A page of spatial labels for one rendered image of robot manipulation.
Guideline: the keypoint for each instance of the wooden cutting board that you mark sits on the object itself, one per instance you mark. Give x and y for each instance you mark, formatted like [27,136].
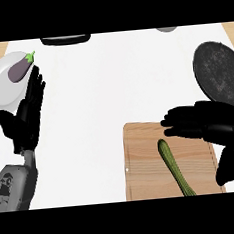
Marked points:
[153,166]

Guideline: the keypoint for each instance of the dark grey round pan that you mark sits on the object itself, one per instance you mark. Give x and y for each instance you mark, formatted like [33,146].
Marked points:
[219,73]

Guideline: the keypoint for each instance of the grey round object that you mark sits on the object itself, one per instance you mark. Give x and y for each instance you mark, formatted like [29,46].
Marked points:
[166,29]

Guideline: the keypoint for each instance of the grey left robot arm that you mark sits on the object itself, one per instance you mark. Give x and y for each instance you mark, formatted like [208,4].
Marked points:
[15,186]

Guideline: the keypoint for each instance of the purple eggplant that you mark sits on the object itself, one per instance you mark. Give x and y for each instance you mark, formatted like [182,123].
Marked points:
[20,69]

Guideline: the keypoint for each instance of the white round plate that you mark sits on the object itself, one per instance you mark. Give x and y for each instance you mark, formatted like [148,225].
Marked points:
[5,82]

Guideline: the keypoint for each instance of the black flat appliance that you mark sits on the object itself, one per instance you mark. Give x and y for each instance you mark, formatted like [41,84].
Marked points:
[65,39]

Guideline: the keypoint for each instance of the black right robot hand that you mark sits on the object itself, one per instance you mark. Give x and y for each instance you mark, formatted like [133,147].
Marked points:
[210,122]

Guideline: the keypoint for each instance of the long green squash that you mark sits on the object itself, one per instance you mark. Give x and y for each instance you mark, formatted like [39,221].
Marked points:
[173,166]

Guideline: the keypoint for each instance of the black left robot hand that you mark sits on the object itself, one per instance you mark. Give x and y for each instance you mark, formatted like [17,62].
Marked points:
[26,117]

